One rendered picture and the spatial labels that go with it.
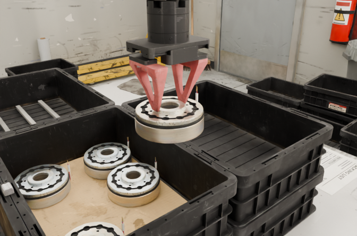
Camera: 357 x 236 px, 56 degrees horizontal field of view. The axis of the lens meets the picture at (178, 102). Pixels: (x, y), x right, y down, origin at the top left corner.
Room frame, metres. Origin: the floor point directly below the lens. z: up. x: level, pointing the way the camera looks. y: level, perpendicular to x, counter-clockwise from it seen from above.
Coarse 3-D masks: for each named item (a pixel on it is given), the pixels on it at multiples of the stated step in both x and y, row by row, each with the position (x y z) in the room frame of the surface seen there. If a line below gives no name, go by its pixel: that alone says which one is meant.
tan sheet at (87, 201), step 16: (80, 160) 0.66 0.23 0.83; (80, 176) 0.59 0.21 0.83; (80, 192) 0.54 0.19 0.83; (96, 192) 0.54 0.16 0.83; (160, 192) 0.54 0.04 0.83; (48, 208) 0.49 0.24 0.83; (64, 208) 0.49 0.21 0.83; (80, 208) 0.49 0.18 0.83; (96, 208) 0.49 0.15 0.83; (112, 208) 0.49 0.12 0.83; (128, 208) 0.49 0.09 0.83; (144, 208) 0.49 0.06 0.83; (160, 208) 0.49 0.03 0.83; (48, 224) 0.45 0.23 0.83; (64, 224) 0.45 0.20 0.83; (80, 224) 0.45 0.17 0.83; (128, 224) 0.45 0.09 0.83; (144, 224) 0.45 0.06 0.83
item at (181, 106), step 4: (164, 100) 0.47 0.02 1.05; (168, 100) 0.47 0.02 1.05; (172, 100) 0.47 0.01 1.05; (176, 100) 0.47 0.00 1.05; (164, 104) 0.47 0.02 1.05; (168, 104) 0.47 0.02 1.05; (172, 104) 0.47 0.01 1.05; (176, 104) 0.47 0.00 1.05; (180, 104) 0.46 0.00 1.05; (184, 104) 0.46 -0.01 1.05; (160, 108) 0.44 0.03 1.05; (164, 108) 0.44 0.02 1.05; (176, 108) 0.44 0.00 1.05; (180, 108) 0.44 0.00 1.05; (184, 108) 0.45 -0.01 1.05; (160, 112) 0.44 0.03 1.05; (164, 112) 0.43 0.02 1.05; (168, 112) 0.43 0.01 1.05; (172, 112) 0.43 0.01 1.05; (176, 112) 0.44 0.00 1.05; (180, 112) 0.44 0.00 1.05
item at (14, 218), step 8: (0, 184) 0.43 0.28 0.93; (0, 192) 0.43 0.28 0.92; (0, 200) 0.39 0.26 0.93; (8, 200) 0.39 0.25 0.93; (8, 208) 0.38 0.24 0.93; (8, 216) 0.36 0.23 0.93; (16, 216) 0.36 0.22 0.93; (16, 224) 0.34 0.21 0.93; (24, 224) 0.35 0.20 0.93; (16, 232) 0.33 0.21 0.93; (24, 232) 0.33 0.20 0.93
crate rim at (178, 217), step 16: (96, 112) 0.70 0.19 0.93; (128, 112) 0.70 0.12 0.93; (32, 128) 0.62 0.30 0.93; (48, 128) 0.63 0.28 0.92; (176, 144) 0.56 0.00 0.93; (0, 160) 0.50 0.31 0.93; (208, 160) 0.50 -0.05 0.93; (0, 176) 0.45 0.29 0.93; (224, 176) 0.45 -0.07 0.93; (208, 192) 0.41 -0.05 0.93; (224, 192) 0.42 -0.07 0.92; (16, 208) 0.38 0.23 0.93; (176, 208) 0.38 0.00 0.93; (192, 208) 0.38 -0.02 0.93; (208, 208) 0.40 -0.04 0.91; (32, 224) 0.34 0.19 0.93; (160, 224) 0.34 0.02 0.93; (176, 224) 0.36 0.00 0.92
